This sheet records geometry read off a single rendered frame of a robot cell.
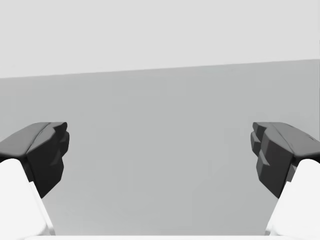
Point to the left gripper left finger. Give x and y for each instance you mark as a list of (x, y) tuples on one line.
[(37, 155)]

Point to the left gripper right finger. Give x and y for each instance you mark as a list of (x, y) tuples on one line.
[(280, 155)]

